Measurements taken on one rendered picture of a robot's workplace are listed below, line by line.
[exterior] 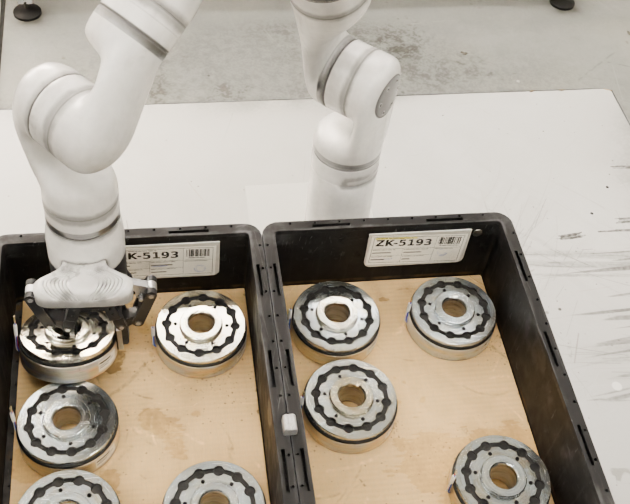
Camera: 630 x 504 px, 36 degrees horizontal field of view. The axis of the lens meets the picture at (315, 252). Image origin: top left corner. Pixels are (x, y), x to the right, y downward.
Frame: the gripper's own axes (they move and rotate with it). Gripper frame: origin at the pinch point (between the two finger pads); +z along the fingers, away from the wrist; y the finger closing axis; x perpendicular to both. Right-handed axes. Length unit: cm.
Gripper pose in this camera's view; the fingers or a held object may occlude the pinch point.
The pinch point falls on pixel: (96, 334)
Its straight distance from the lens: 108.5
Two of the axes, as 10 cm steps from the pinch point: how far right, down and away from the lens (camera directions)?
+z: -1.0, 6.6, 7.4
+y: -9.9, 0.3, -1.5
